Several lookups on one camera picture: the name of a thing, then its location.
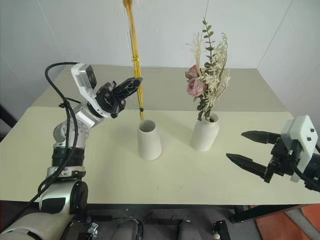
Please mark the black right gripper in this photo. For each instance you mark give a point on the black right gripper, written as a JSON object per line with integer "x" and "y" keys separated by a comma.
{"x": 280, "y": 162}

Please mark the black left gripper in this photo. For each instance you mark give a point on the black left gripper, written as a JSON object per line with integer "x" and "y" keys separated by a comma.
{"x": 107, "y": 100}

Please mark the golden yellow stem bouquet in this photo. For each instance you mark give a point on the golden yellow stem bouquet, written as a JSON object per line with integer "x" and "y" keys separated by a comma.
{"x": 135, "y": 50}

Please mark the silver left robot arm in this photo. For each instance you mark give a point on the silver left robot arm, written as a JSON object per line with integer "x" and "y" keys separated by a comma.
{"x": 75, "y": 135}

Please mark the white rounded vase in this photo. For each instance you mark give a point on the white rounded vase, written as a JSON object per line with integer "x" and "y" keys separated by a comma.
{"x": 203, "y": 135}

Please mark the white tapered vase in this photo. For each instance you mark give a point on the white tapered vase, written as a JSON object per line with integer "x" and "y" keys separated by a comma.
{"x": 150, "y": 145}

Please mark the pink rose dried bouquet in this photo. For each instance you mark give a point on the pink rose dried bouquet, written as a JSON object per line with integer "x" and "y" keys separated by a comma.
{"x": 196, "y": 86}

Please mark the orange floor mat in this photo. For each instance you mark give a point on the orange floor mat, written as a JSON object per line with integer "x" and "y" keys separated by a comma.
{"x": 287, "y": 225}

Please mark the black block with white knob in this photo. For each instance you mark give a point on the black block with white knob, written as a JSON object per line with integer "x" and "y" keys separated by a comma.
{"x": 221, "y": 228}

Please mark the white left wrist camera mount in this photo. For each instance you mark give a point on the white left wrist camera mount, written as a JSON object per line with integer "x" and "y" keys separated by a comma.
{"x": 83, "y": 75}

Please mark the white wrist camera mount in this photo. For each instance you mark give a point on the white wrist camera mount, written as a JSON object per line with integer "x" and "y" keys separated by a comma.
{"x": 83, "y": 75}
{"x": 303, "y": 135}

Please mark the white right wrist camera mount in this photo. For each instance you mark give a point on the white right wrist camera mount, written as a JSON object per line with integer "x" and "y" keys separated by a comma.
{"x": 303, "y": 135}

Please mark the black table frame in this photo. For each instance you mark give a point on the black table frame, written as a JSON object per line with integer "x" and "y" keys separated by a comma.
{"x": 241, "y": 212}

